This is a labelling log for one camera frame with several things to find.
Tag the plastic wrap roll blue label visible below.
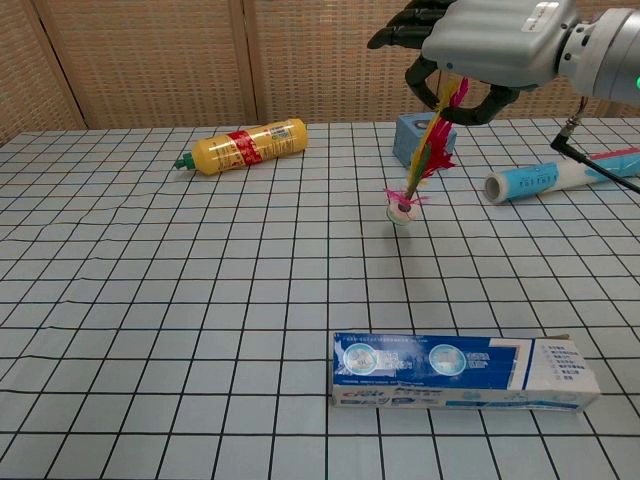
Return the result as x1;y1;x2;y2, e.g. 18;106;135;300
483;149;640;205

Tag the woven wooden folding screen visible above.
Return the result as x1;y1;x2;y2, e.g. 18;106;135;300
0;0;640;147

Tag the blue white toothpaste box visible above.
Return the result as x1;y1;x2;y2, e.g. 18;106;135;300
330;330;602;413

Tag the yellow squeeze bottle green cap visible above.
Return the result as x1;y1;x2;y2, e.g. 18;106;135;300
173;118;309;177

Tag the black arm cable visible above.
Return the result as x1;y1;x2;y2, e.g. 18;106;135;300
549;96;640;194

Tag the white grid-pattern tablecloth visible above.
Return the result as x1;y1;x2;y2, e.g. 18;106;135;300
0;118;640;480

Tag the small blue cardboard box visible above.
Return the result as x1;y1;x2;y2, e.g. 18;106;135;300
392;113;459;169

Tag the colourful feather shuttlecock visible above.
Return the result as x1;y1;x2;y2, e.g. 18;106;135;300
383;77;472;227

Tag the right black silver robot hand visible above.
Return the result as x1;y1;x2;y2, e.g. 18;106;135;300
367;0;581;126

